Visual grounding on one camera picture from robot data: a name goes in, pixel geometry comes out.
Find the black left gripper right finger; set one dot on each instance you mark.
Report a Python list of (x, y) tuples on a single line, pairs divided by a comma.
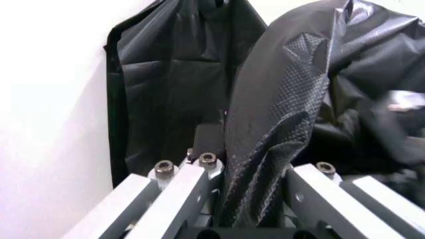
[(332, 199)]

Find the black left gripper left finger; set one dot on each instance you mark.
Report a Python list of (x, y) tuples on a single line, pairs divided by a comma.
[(179, 189)]

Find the black trash bin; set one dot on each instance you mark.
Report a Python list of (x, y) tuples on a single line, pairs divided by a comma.
[(111, 104)]

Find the black plastic garbage bag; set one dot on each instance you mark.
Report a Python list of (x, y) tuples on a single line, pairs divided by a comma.
[(272, 99)]

